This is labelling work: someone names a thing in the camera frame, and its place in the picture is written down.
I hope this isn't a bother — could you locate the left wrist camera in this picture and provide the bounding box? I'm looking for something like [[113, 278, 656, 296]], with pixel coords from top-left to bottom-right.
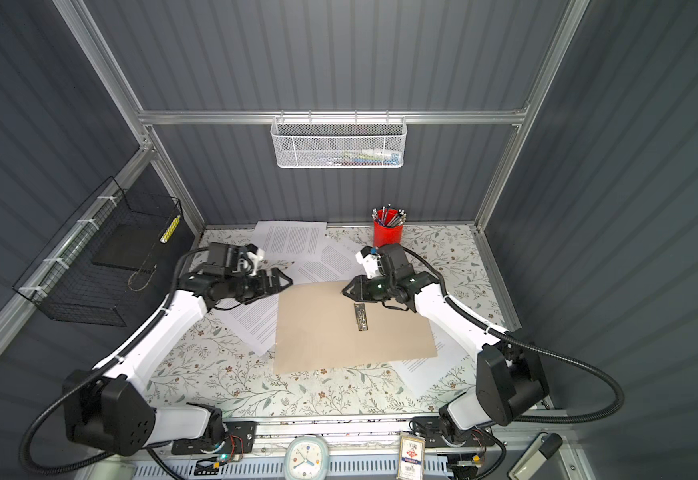
[[207, 242, 265, 274]]

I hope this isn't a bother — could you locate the large front printed sheet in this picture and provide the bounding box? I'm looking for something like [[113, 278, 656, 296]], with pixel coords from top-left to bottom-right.
[[390, 323, 475, 398]]

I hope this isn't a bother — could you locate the yellow marker in basket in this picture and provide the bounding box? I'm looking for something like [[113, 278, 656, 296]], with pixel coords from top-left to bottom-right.
[[159, 214, 182, 244]]

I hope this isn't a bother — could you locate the black white stapler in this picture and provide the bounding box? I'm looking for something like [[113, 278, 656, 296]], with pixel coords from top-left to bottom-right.
[[507, 432, 564, 480]]

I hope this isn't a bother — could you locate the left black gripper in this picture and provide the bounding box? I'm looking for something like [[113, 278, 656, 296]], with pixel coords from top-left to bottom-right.
[[225, 267, 292, 303]]

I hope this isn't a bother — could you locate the small card box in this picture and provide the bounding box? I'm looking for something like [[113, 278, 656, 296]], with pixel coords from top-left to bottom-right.
[[396, 434, 426, 480]]

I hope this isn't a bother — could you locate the black wire basket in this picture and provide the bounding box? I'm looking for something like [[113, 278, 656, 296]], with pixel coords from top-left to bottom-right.
[[13, 183, 192, 328]]

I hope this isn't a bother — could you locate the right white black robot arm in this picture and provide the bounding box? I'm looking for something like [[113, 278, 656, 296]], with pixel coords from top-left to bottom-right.
[[342, 272, 549, 442]]

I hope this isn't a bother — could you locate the black notebook in basket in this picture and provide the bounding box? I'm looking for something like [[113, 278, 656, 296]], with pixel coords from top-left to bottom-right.
[[92, 224, 167, 273]]

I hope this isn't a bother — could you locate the printed paper sheet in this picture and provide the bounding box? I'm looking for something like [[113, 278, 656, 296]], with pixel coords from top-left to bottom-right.
[[251, 221, 327, 262], [284, 238, 364, 285], [210, 296, 279, 356]]

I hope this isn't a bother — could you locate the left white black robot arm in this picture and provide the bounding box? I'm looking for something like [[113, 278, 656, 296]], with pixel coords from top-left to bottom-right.
[[63, 268, 293, 456]]

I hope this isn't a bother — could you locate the white wire mesh basket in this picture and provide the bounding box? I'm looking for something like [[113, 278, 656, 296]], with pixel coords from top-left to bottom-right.
[[270, 120, 408, 169]]

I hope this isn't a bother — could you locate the brown kraft paper folder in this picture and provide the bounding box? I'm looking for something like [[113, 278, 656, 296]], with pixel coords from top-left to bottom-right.
[[273, 282, 437, 375]]

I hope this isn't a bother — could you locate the red pen cup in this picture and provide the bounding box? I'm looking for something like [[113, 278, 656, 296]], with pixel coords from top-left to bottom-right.
[[372, 204, 406, 247]]

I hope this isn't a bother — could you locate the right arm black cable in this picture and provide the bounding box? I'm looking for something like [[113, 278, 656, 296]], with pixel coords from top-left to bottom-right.
[[399, 245, 626, 426]]

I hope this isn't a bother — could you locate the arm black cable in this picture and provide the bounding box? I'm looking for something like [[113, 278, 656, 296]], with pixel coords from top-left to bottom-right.
[[399, 245, 626, 426], [17, 248, 206, 478]]

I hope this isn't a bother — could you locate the white desk clock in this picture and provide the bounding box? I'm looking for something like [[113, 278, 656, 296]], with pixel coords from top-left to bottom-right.
[[283, 436, 330, 480]]

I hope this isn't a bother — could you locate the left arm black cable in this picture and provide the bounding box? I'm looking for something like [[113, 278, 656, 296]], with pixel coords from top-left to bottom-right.
[[17, 248, 206, 478]]

